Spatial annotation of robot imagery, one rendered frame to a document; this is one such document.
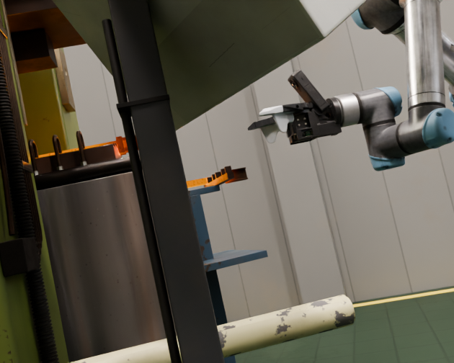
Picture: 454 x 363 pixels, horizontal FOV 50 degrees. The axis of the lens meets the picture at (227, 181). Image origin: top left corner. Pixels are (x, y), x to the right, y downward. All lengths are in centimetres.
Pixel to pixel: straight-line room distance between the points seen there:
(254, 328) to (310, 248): 286
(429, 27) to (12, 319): 97
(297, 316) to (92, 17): 49
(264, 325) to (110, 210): 38
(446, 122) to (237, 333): 62
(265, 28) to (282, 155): 313
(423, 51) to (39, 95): 95
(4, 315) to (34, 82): 85
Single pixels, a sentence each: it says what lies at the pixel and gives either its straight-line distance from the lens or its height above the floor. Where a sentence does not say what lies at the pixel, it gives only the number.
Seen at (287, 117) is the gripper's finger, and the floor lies 98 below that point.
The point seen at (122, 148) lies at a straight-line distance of 108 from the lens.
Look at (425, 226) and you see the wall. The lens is 372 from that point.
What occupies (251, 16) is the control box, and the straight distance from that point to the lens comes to 47.
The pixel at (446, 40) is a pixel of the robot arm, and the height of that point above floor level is 112.
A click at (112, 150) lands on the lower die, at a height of 97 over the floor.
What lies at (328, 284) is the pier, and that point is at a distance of 359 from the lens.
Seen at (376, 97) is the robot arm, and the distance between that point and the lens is 119.
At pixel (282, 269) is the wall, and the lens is 377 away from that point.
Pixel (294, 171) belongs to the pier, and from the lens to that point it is 355.
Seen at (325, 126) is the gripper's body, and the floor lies 95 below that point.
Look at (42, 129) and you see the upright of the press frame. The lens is 138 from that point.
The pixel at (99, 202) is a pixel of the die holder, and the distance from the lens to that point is 93.
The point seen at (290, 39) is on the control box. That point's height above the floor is 93.
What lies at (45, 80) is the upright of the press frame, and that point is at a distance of 141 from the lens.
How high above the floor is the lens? 79
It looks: 4 degrees up
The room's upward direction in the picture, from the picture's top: 12 degrees counter-clockwise
